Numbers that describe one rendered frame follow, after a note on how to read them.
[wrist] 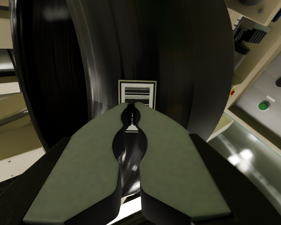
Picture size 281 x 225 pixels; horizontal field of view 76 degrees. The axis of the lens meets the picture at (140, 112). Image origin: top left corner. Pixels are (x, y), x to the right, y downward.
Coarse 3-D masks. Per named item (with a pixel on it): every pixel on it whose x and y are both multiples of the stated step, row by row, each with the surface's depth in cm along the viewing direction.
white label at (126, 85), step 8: (120, 80) 19; (128, 80) 19; (136, 80) 19; (144, 80) 19; (120, 88) 19; (128, 88) 19; (136, 88) 19; (144, 88) 19; (152, 88) 19; (120, 96) 19; (128, 96) 19; (136, 96) 19; (144, 96) 19; (152, 96) 19; (152, 104) 20; (128, 128) 21; (136, 128) 21
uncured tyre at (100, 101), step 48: (48, 0) 49; (96, 0) 18; (144, 0) 18; (192, 0) 22; (48, 48) 58; (96, 48) 20; (144, 48) 18; (192, 48) 22; (48, 96) 61; (96, 96) 21; (192, 96) 23; (48, 144) 47
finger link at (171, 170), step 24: (144, 120) 10; (168, 120) 10; (144, 144) 9; (168, 144) 8; (192, 144) 8; (144, 168) 7; (168, 168) 7; (192, 168) 7; (144, 192) 6; (168, 192) 6; (192, 192) 6; (216, 192) 6; (168, 216) 6; (192, 216) 5; (216, 216) 5
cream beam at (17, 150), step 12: (12, 132) 76; (24, 132) 78; (0, 144) 71; (12, 144) 72; (24, 144) 74; (36, 144) 76; (0, 156) 67; (12, 156) 69; (24, 156) 73; (36, 156) 77; (0, 168) 69; (12, 168) 73; (24, 168) 77; (0, 180) 73
